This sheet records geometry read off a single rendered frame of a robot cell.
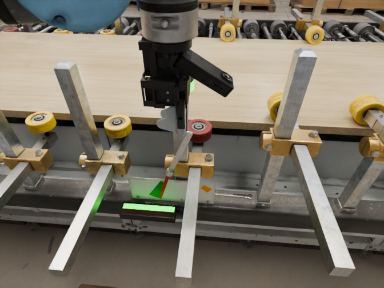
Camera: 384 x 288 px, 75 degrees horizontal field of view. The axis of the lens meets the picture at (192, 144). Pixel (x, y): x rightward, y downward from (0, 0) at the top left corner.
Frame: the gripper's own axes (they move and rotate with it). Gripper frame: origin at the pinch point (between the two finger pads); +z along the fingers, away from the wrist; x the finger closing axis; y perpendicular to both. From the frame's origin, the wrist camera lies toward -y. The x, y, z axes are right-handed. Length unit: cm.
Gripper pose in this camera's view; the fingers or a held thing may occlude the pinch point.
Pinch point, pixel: (184, 133)
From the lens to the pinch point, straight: 53.9
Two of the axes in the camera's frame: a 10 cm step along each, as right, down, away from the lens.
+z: -0.1, 7.6, 6.5
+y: -10.0, -0.6, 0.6
